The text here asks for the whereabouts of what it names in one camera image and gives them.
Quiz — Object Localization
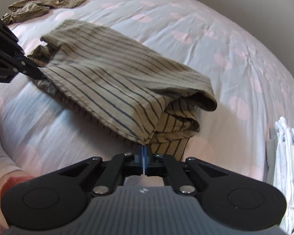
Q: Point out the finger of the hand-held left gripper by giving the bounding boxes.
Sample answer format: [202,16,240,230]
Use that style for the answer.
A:
[0,10,48,80]
[0,45,40,84]

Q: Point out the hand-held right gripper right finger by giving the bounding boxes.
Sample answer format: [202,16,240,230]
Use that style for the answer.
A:
[144,144,230,196]

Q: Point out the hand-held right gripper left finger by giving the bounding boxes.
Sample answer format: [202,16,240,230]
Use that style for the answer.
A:
[57,146,144,197]

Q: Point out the beige striped pants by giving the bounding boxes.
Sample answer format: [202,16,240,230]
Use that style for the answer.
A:
[2,0,90,25]

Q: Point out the beige striped shirt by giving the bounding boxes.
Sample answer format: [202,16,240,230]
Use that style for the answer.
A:
[27,19,218,161]

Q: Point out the stack of white folded clothes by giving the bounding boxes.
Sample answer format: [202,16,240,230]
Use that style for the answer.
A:
[266,113,294,235]

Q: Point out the person's pale pink clothing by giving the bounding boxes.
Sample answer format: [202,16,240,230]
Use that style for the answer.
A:
[0,90,24,229]

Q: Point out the person's red fleece clothing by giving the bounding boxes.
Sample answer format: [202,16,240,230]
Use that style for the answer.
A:
[0,175,35,200]

